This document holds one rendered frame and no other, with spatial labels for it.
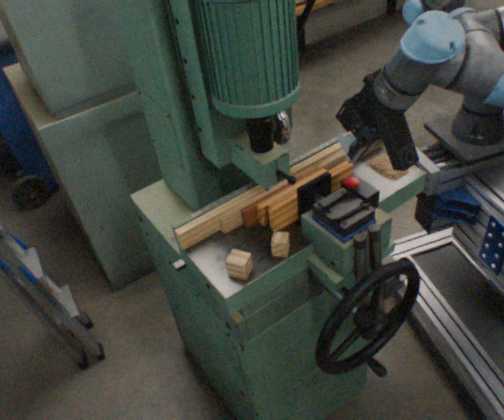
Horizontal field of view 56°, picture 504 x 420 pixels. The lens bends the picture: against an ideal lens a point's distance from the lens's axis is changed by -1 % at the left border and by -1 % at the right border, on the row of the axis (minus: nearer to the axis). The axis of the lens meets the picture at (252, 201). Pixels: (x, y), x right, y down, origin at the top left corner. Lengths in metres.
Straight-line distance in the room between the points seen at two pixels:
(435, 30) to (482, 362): 1.23
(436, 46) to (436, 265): 1.36
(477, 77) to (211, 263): 0.63
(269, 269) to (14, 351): 1.51
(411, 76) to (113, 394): 1.62
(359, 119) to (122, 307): 1.60
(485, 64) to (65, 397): 1.81
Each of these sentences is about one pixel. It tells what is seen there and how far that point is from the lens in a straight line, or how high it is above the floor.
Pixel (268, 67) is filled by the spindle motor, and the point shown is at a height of 1.29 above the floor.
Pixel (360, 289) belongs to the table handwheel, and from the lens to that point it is 0.93.
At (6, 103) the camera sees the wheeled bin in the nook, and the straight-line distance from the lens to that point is 2.67.
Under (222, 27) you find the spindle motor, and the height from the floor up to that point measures 1.37.
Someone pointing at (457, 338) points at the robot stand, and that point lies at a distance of 1.78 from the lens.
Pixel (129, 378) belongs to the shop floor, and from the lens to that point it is 2.03.
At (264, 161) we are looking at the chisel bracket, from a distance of 1.02.
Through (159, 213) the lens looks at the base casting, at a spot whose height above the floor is 0.80.
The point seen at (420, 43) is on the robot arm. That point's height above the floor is 1.38.
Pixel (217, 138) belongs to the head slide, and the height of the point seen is 1.08.
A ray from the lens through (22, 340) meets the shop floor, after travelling 2.34.
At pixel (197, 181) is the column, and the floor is 0.92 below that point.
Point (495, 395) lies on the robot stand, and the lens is 1.72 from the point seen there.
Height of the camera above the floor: 1.68
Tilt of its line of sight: 41 degrees down
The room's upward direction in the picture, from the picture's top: 8 degrees counter-clockwise
